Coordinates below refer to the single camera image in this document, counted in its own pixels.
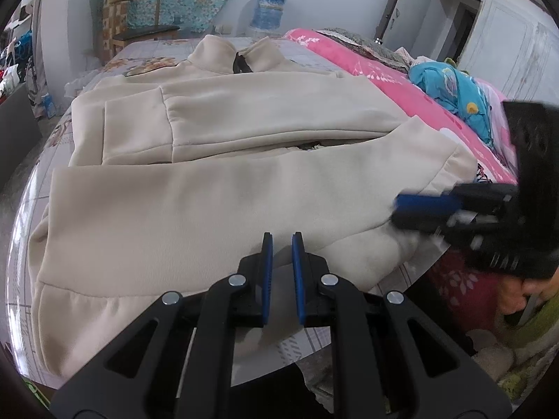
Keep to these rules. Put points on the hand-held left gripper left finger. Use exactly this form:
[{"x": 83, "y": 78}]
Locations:
[{"x": 267, "y": 279}]

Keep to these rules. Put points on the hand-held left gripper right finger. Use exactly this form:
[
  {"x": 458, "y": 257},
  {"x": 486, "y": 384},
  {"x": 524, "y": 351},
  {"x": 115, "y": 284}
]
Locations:
[{"x": 298, "y": 279}]

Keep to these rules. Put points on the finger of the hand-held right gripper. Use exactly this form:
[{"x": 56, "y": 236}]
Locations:
[
  {"x": 419, "y": 220},
  {"x": 428, "y": 203}
]

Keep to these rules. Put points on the cream zip jacket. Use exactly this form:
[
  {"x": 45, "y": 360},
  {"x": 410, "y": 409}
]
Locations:
[{"x": 218, "y": 200}]

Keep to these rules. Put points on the person's right hand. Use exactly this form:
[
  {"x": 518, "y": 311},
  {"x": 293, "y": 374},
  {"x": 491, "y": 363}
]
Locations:
[{"x": 517, "y": 297}]

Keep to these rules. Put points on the floral checked tablecloth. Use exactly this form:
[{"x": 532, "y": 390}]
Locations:
[{"x": 301, "y": 345}]

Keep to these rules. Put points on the pink floral blanket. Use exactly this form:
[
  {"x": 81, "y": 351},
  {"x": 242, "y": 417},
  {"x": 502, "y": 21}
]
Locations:
[{"x": 406, "y": 91}]

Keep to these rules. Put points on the blue printed cloth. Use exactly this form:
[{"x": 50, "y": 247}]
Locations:
[{"x": 454, "y": 87}]

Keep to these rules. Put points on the white wardrobe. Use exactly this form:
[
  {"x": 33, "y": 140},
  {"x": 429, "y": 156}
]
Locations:
[{"x": 511, "y": 39}]

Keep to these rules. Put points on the pale checked cloth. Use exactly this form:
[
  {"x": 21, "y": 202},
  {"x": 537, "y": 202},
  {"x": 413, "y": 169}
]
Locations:
[{"x": 421, "y": 60}]

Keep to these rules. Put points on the green fuzzy cloth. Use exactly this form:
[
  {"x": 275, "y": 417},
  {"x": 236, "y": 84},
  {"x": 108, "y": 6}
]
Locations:
[{"x": 533, "y": 336}]

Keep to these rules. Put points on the white door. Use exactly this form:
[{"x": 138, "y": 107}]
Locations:
[{"x": 410, "y": 4}]

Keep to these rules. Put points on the blue water jug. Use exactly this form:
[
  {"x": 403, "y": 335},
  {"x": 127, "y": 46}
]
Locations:
[{"x": 268, "y": 11}]

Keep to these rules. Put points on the white power socket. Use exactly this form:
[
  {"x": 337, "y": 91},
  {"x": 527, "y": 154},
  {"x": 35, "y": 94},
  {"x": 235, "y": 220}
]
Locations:
[{"x": 223, "y": 29}]

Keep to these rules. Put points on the wooden armchair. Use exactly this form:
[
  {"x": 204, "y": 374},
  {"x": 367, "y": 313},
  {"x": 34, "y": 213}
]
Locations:
[{"x": 144, "y": 32}]

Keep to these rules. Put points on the dark grey cabinet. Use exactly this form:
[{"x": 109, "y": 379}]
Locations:
[{"x": 15, "y": 126}]

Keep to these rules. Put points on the orange patterned box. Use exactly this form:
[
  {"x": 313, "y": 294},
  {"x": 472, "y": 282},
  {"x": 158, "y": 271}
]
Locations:
[{"x": 115, "y": 13}]

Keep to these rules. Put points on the pile of household clutter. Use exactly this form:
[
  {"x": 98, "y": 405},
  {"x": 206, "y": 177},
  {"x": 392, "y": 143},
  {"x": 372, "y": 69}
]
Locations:
[{"x": 17, "y": 61}]

